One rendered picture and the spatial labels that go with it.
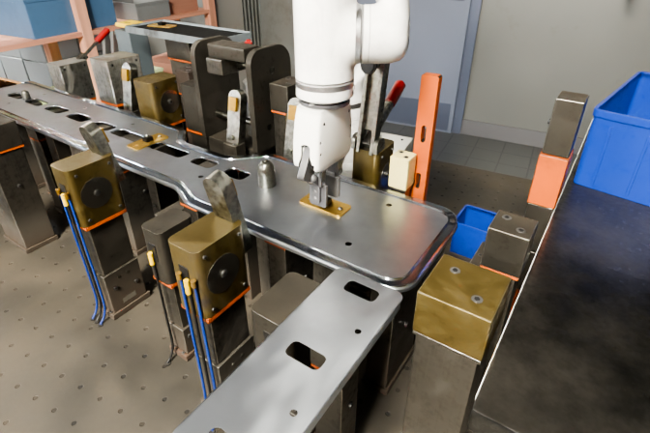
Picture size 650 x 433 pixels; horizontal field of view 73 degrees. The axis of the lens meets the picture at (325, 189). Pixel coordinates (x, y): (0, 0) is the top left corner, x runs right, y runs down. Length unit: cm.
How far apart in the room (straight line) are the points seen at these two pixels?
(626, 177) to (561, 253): 22
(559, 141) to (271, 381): 50
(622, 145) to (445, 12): 284
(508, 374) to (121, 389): 66
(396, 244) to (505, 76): 303
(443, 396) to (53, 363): 71
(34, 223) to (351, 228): 87
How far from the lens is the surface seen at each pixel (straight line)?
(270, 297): 60
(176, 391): 89
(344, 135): 69
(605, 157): 83
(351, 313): 55
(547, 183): 73
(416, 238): 68
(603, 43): 355
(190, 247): 60
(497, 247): 59
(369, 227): 69
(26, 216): 131
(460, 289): 51
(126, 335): 101
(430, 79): 74
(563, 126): 70
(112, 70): 132
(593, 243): 70
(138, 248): 120
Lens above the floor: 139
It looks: 30 degrees down
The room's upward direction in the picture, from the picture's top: straight up
